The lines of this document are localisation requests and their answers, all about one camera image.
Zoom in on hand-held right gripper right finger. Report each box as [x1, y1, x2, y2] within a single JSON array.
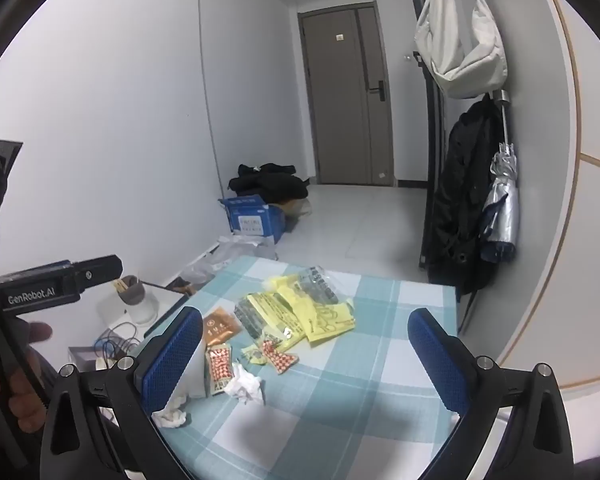
[[407, 307, 576, 480]]

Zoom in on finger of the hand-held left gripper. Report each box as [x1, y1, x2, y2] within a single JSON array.
[[72, 254, 124, 290]]

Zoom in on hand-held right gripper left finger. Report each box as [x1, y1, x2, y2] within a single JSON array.
[[39, 305, 205, 480]]

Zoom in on yellow wrapper with barcode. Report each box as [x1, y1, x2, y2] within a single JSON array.
[[234, 287, 312, 352]]

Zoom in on yellow wrapper with drawing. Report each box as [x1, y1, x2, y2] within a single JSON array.
[[265, 266, 356, 345]]

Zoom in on person's left forearm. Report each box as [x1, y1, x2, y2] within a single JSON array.
[[0, 410, 48, 480]]

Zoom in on white shoulder bag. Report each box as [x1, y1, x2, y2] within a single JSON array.
[[414, 0, 508, 100]]

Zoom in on person's left hand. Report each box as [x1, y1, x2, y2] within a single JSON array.
[[0, 321, 54, 423]]

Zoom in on white side table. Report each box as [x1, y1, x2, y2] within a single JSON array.
[[50, 280, 191, 376]]

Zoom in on red checked sachet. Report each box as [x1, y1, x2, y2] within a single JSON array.
[[261, 340, 300, 375], [205, 345, 234, 399]]

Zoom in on white translucent cup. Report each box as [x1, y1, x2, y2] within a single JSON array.
[[125, 285, 160, 325]]

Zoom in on brown sachet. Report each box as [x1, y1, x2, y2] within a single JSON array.
[[202, 310, 241, 348]]

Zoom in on crumpled white tissue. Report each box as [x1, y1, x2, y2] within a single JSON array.
[[152, 395, 189, 429], [227, 362, 266, 407]]

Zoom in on brown snack bag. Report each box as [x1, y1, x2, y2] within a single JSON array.
[[167, 276, 198, 297]]

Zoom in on small yellow wrapper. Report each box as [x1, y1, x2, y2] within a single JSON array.
[[237, 345, 268, 367]]

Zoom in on dark small box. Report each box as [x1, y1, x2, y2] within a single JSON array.
[[69, 346, 106, 372]]

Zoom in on grey plastic mailer bag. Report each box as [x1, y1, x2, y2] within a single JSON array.
[[182, 235, 278, 291]]

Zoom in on black jacket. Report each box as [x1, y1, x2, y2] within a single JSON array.
[[427, 97, 506, 296]]

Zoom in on blue cardboard box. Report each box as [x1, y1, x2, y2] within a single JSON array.
[[218, 194, 287, 245]]

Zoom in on silver folded umbrella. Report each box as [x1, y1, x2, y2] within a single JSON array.
[[480, 89, 521, 263]]

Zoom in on white wardrobe with wooden trim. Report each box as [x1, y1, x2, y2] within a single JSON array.
[[495, 0, 600, 403]]

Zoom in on brown cardboard box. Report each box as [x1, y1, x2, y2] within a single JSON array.
[[280, 199, 313, 221]]

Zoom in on black clothes pile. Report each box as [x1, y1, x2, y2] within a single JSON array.
[[228, 162, 310, 206]]

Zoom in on grey door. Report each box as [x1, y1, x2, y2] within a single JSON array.
[[297, 4, 396, 186]]

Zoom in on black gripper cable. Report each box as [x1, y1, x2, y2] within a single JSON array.
[[0, 195, 51, 406]]

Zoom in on tangled cables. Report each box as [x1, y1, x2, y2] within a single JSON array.
[[92, 322, 143, 366]]

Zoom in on white wall conduit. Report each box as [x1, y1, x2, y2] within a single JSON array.
[[198, 0, 222, 196]]

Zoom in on black metal frame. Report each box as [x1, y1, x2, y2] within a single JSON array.
[[402, 0, 448, 271]]

